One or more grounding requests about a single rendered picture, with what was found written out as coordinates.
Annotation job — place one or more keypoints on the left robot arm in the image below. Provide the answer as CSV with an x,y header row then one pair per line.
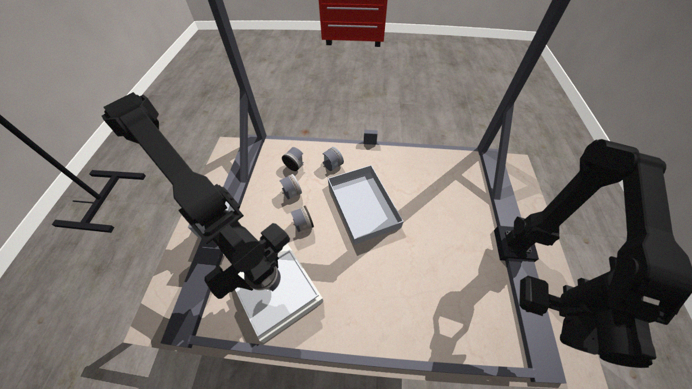
x,y
650,263

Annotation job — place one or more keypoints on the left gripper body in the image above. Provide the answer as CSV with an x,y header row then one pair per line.
x,y
535,297

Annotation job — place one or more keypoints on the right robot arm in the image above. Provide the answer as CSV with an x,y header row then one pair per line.
x,y
200,201

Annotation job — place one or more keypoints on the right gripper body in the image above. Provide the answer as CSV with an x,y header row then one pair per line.
x,y
221,282

